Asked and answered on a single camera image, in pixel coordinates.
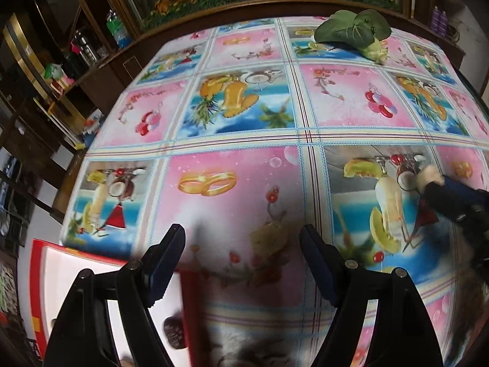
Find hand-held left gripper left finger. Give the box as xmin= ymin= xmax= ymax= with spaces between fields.
xmin=44 ymin=224 xmax=186 ymax=367

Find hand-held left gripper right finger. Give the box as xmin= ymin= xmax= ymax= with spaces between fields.
xmin=300 ymin=224 xmax=446 ymax=367

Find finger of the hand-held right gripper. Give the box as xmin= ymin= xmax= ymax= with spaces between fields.
xmin=441 ymin=177 xmax=489 ymax=207
xmin=423 ymin=183 xmax=476 ymax=223

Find white food chunk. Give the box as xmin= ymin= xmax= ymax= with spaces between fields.
xmin=416 ymin=164 xmax=446 ymax=195

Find red shallow box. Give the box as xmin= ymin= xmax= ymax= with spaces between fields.
xmin=28 ymin=239 xmax=207 ymax=367

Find dark red date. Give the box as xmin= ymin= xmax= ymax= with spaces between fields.
xmin=164 ymin=315 xmax=185 ymax=349

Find printed pink tablecloth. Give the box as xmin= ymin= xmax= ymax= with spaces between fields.
xmin=61 ymin=15 xmax=489 ymax=367

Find purple bottles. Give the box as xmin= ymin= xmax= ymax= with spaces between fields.
xmin=431 ymin=6 xmax=448 ymax=38

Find green bok choy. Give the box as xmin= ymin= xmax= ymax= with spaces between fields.
xmin=311 ymin=9 xmax=392 ymax=65

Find dark wooden cabinet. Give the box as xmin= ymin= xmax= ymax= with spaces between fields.
xmin=100 ymin=32 xmax=171 ymax=87

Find pink box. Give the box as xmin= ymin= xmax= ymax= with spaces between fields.
xmin=51 ymin=76 xmax=74 ymax=93

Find green snack packet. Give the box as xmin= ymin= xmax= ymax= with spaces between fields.
xmin=43 ymin=63 xmax=64 ymax=82

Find dark steel thermos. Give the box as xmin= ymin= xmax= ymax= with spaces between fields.
xmin=72 ymin=28 xmax=108 ymax=66

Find green label plastic bottle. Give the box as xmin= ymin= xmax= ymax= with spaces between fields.
xmin=106 ymin=9 xmax=133 ymax=49

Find white broom handle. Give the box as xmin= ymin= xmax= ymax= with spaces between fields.
xmin=34 ymin=98 xmax=85 ymax=150

